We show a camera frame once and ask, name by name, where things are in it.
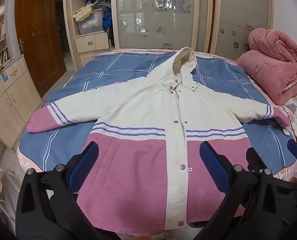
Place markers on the rolled pink quilt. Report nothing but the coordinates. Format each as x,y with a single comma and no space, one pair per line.
276,62

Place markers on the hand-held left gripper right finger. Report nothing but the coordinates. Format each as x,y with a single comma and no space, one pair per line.
213,166

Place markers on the row of books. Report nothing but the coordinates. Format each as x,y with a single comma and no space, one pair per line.
4,55

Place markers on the light wood drawer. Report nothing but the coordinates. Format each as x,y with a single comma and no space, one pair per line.
88,56
93,42

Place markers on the cream and pink hooded jacket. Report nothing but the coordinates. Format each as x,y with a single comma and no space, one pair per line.
143,120

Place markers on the wardrobe with frosted glass doors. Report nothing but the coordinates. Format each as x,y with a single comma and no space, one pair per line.
163,12

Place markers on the blue striped bed sheet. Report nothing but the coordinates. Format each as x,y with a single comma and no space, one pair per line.
71,80

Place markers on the light wood side cabinet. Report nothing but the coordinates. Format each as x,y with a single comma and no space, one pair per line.
11,97

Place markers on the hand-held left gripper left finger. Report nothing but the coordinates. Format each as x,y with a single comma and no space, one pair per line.
84,161

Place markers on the crumpled beige cloth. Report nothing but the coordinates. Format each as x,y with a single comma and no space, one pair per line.
84,11

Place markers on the brown wooden door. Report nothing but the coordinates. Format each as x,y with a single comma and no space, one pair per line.
38,35

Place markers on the translucent plastic storage box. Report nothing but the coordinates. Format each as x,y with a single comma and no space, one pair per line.
91,25

